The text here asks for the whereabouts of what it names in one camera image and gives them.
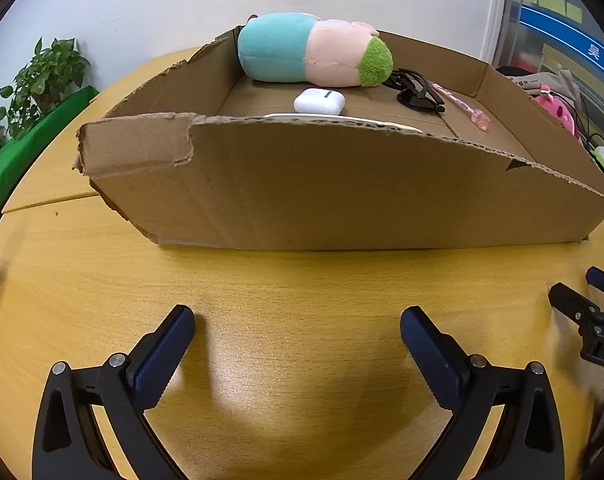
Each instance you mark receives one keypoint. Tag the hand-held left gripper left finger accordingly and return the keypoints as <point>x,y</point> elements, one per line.
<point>164,355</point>

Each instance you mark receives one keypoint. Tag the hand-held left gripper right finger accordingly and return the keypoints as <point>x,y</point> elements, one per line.
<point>431,355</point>

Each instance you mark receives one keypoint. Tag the brown cardboard box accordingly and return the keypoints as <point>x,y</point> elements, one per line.
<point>307,195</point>

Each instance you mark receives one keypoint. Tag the black sunglasses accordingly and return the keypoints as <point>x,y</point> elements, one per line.
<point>416,92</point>

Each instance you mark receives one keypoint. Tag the pink helmet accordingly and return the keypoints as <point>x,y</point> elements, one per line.
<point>556,110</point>

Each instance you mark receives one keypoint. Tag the beige bag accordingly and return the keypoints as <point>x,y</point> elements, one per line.
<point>551,85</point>

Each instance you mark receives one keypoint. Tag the pink pen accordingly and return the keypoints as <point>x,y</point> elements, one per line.
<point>456,102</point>

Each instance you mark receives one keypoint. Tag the clear white phone case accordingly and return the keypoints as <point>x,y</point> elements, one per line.
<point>342,119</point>

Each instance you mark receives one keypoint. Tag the blue banded glass partition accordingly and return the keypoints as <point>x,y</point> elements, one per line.
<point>566,25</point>

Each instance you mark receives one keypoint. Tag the white earbuds case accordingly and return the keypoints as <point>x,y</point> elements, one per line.
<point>318,101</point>

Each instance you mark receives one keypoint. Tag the large green potted plant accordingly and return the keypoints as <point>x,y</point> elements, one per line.
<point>47,75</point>

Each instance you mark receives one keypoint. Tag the pig plush toy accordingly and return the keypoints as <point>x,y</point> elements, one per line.
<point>302,50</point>

